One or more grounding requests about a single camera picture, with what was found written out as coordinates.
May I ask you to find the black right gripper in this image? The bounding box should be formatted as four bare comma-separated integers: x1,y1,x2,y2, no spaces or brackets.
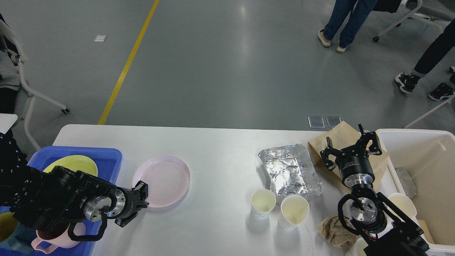
320,124,382,188

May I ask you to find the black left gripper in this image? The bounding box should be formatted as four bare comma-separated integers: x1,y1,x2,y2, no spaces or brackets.
82,181,149,228

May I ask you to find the pink plate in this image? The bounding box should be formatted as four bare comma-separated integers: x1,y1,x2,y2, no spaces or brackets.
132,155,191,208

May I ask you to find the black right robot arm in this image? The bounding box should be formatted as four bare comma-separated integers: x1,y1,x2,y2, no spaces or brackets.
320,124,429,256

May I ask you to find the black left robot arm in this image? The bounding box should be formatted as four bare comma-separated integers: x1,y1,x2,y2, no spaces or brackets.
0,133,149,242

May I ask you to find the brown paper bag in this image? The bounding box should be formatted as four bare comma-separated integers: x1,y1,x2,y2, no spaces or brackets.
307,121,389,193

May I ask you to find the right metal floor plate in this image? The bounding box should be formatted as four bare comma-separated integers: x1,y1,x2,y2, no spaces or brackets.
326,116,342,128

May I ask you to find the metal floor plate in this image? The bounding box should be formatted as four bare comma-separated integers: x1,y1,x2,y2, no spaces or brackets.
326,116,342,128
307,116,326,129

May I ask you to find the left metal floor plate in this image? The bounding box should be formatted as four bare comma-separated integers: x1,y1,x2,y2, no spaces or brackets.
307,116,326,129

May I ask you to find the blue plastic tray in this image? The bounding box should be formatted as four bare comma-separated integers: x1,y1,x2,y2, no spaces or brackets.
0,146,123,256

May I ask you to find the crumpled aluminium foil tray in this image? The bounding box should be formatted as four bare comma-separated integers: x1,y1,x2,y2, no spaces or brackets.
258,144,323,204

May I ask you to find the paper cup in bin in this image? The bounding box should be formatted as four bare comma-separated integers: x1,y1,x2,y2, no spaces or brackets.
388,193,417,220

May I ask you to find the yellow-green plate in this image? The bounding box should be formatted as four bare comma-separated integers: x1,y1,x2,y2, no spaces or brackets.
43,155,98,177

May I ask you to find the white plastic bin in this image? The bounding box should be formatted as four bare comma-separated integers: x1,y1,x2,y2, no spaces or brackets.
376,129,455,256

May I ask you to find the pink mug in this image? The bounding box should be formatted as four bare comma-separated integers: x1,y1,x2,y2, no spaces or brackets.
31,223,80,254

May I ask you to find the right white paper cup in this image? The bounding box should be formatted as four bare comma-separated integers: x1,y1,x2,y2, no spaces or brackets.
278,194,309,231

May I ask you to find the white paper cup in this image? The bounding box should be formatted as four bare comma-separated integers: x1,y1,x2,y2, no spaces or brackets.
250,188,276,220
278,194,309,231

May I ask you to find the crumpled brown paper napkin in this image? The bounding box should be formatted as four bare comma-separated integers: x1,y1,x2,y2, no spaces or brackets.
317,215,361,248

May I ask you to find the person in black trousers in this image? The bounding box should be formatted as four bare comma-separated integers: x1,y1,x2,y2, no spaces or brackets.
395,20,455,101

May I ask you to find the white cup bottom edge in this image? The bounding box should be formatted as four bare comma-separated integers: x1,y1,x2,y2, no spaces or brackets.
345,238,368,256

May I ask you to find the left white paper cup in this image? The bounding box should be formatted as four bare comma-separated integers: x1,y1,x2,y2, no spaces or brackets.
250,188,276,220

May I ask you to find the white chair leg right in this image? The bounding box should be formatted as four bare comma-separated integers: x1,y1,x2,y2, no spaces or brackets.
403,96,454,129

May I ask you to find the person in blue jeans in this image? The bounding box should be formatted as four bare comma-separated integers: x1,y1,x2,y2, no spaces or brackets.
317,0,377,53

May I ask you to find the white office chair right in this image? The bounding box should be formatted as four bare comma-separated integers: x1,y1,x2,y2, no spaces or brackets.
372,0,455,43

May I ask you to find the white paper on floor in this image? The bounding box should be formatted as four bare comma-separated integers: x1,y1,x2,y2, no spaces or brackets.
93,34,107,42

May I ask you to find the white chair left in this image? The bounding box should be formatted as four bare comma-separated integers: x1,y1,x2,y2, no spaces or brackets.
0,21,70,151

